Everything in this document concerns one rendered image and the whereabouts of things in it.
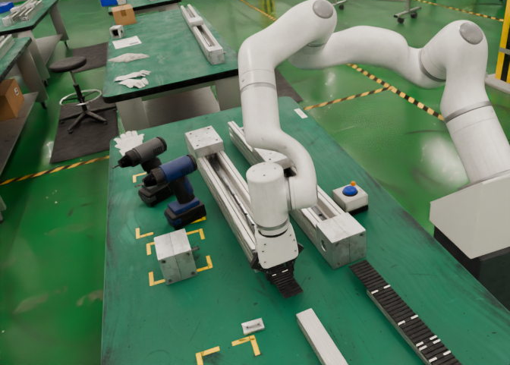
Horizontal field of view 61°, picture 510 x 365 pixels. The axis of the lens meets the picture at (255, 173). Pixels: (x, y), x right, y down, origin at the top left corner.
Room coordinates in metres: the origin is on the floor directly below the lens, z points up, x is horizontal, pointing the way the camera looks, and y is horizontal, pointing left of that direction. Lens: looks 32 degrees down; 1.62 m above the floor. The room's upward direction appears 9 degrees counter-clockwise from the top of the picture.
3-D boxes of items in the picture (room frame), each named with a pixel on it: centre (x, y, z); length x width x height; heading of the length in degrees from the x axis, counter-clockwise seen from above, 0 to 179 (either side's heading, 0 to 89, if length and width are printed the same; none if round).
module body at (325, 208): (1.31, -0.08, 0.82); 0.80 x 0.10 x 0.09; 16
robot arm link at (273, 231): (0.82, -0.02, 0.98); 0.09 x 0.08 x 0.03; 106
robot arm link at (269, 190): (0.82, -0.03, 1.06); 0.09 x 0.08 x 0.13; 84
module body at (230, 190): (1.26, 0.10, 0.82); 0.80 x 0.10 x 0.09; 16
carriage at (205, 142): (1.50, 0.17, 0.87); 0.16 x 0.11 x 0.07; 16
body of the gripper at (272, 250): (0.82, -0.02, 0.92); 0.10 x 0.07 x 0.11; 106
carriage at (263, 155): (1.31, -0.08, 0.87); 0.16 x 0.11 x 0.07; 16
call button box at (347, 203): (1.08, -0.27, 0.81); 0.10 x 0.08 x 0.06; 106
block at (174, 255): (0.93, 0.24, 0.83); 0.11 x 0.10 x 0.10; 103
